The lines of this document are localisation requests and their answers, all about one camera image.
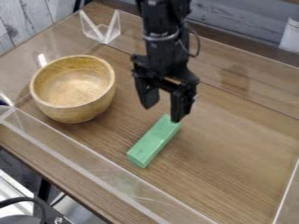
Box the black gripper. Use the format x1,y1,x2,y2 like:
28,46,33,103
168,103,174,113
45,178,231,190
131,31,200,123

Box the green rectangular block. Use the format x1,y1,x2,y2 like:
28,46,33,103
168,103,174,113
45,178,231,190
125,115,182,168

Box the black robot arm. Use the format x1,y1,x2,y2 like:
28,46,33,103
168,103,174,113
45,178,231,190
131,0,200,123

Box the light wooden bowl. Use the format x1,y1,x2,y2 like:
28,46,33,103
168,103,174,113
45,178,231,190
29,55,116,123

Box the white cylindrical container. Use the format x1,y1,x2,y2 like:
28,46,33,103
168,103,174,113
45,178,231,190
279,17,299,54

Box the black table leg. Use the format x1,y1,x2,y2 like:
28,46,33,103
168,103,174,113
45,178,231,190
37,178,52,201

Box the clear acrylic tray wall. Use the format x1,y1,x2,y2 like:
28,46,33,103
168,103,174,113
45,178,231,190
0,17,299,224

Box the black cable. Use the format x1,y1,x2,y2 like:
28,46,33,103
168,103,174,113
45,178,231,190
0,197,47,224

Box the black metal bracket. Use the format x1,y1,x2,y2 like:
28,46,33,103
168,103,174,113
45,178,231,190
32,198,73,224

